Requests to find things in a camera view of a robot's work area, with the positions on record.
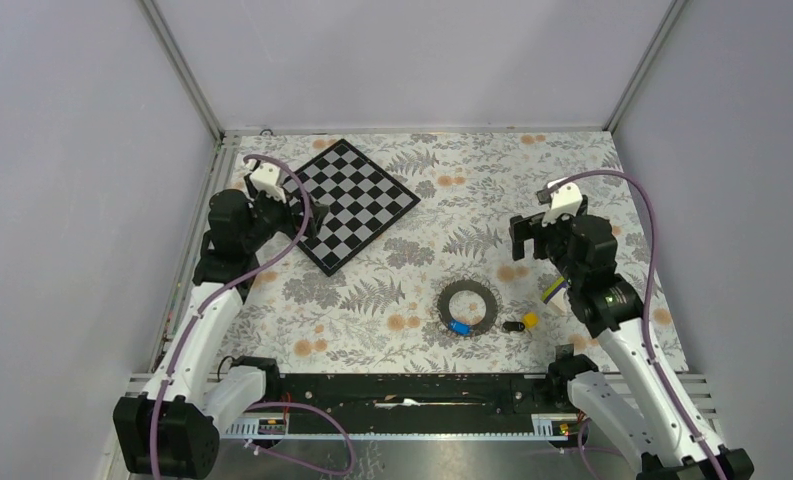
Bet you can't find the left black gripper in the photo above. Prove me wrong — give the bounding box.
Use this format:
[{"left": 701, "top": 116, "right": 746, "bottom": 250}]
[{"left": 242, "top": 174, "right": 328, "bottom": 251}]

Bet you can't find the white cable duct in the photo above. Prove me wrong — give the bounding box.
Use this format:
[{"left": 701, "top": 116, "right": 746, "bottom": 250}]
[{"left": 220, "top": 411, "right": 573, "bottom": 441}]

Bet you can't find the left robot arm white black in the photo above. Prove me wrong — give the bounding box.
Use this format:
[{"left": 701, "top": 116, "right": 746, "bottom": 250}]
[{"left": 112, "top": 189, "right": 329, "bottom": 479}]

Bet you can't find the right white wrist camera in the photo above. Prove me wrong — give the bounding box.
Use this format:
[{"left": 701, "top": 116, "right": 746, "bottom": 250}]
[{"left": 536, "top": 178, "right": 584, "bottom": 227}]

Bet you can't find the black white chessboard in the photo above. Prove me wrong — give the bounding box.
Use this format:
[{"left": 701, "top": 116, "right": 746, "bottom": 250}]
[{"left": 295, "top": 139, "right": 420, "bottom": 277}]

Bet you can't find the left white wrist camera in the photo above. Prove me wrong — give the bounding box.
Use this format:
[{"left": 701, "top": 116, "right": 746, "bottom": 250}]
[{"left": 245, "top": 160, "right": 287, "bottom": 203}]

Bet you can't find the yellow cube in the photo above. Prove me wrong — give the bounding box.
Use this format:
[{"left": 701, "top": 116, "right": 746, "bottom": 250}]
[{"left": 522, "top": 312, "right": 540, "bottom": 329}]

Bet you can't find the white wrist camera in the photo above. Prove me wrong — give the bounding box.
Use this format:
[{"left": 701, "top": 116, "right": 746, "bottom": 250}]
[
  {"left": 536, "top": 178, "right": 584, "bottom": 227},
  {"left": 245, "top": 160, "right": 287, "bottom": 203}
]

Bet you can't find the blue key tag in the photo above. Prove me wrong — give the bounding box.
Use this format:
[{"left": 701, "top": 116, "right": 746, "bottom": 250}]
[{"left": 447, "top": 320, "right": 471, "bottom": 336}]

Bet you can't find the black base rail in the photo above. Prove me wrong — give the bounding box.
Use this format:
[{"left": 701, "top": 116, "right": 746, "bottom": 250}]
[{"left": 220, "top": 370, "right": 613, "bottom": 437}]

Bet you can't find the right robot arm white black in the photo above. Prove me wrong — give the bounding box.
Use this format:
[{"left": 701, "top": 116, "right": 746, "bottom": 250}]
[{"left": 510, "top": 214, "right": 755, "bottom": 479}]

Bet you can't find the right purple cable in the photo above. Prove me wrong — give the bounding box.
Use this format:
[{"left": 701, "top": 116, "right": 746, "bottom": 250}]
[{"left": 542, "top": 170, "right": 732, "bottom": 480}]

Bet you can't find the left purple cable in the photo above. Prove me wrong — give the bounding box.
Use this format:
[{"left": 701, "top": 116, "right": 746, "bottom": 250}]
[{"left": 149, "top": 153, "right": 358, "bottom": 480}]

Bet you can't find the purple cable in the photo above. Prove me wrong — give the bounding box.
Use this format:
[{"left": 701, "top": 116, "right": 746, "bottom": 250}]
[
  {"left": 542, "top": 170, "right": 732, "bottom": 480},
  {"left": 149, "top": 153, "right": 358, "bottom": 480}
]

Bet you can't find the floral table mat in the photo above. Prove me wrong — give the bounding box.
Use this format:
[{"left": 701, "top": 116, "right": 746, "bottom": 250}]
[{"left": 200, "top": 131, "right": 692, "bottom": 376}]

